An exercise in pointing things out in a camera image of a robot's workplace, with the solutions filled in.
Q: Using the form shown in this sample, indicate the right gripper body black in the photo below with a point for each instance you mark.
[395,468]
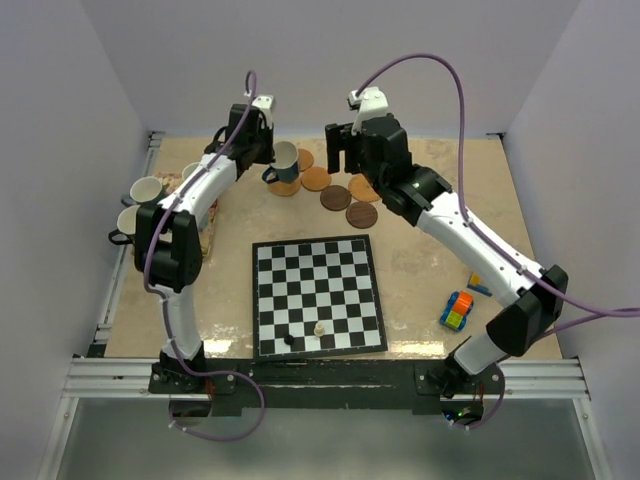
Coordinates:
[370,171]

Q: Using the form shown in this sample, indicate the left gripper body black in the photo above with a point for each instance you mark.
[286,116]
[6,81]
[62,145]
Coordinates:
[262,144]

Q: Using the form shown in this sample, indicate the dark blue mug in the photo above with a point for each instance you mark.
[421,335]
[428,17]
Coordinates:
[284,167]

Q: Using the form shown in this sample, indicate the light wooden coaster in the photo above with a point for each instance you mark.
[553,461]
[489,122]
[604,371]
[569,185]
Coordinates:
[305,159]
[315,179]

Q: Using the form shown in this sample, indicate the woven rattan coaster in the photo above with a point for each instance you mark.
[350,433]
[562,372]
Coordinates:
[283,189]
[361,190]

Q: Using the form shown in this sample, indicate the dark walnut coaster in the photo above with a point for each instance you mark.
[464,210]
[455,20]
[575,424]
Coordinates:
[335,198]
[361,215]

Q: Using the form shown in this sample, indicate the teal grey mug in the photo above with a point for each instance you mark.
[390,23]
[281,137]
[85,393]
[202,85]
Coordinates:
[145,190]

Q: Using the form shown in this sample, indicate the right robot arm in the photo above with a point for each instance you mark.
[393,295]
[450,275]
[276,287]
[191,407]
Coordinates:
[529,294]

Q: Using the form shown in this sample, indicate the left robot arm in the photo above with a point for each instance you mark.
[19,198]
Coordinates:
[167,248]

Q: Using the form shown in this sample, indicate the green mug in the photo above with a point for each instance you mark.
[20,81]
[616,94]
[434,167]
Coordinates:
[189,170]

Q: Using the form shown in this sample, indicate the floral serving tray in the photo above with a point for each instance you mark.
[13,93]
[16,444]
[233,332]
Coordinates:
[171,181]

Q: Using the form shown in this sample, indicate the black mug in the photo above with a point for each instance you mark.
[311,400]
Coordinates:
[124,234]

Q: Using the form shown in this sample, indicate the black white chessboard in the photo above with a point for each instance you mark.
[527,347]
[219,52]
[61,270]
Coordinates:
[298,283]

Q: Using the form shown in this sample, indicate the toy block tower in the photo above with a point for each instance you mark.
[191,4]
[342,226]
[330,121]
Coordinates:
[476,284]

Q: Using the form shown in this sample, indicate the colourful toy car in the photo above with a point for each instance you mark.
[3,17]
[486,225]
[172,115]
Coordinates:
[458,307]

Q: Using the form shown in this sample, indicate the white chess piece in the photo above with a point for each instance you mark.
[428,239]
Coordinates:
[319,329]

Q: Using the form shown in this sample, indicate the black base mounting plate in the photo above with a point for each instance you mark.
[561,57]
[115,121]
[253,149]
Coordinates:
[234,404]

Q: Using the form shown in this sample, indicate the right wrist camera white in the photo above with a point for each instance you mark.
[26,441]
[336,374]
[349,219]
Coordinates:
[370,103]

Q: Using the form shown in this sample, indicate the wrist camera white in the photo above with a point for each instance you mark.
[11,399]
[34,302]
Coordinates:
[370,103]
[266,104]

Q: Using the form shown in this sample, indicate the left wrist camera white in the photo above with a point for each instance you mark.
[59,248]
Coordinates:
[266,104]

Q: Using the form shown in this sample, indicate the left aluminium rail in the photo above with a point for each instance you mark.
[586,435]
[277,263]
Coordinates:
[103,330]

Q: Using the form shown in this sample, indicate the aluminium rail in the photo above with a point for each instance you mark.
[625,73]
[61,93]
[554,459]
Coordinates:
[517,379]
[103,330]

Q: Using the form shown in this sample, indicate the front aluminium rail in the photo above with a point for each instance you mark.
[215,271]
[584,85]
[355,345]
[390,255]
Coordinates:
[517,379]

